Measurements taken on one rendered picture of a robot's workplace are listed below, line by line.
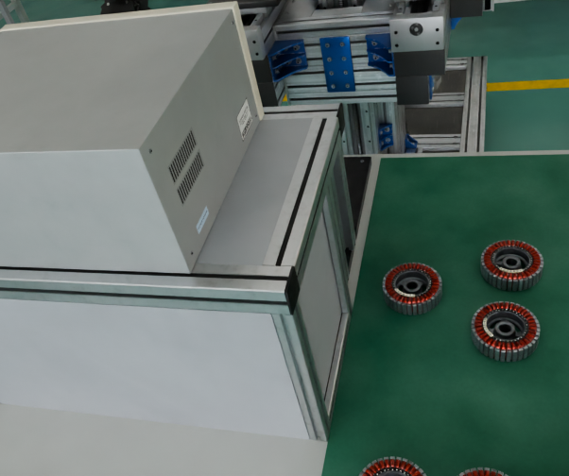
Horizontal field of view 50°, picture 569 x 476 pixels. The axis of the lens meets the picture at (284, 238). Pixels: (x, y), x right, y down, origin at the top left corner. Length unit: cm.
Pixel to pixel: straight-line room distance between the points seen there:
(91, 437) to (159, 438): 13
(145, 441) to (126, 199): 52
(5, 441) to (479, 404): 85
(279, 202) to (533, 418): 53
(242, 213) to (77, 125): 26
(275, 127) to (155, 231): 36
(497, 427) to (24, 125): 82
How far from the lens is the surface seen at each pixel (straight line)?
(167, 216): 75
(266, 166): 96
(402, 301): 116
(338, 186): 117
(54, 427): 124
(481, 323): 113
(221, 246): 84
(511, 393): 109
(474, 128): 259
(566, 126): 303
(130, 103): 80
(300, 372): 90
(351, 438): 104
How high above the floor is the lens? 166
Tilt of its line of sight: 41 degrees down
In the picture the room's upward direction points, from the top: 14 degrees counter-clockwise
